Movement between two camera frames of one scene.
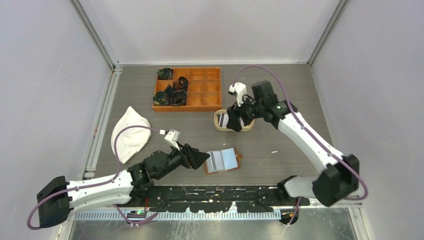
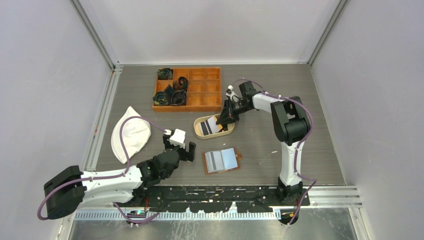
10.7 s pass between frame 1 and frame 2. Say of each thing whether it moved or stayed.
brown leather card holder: stayed
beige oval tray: moved
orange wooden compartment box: stayed
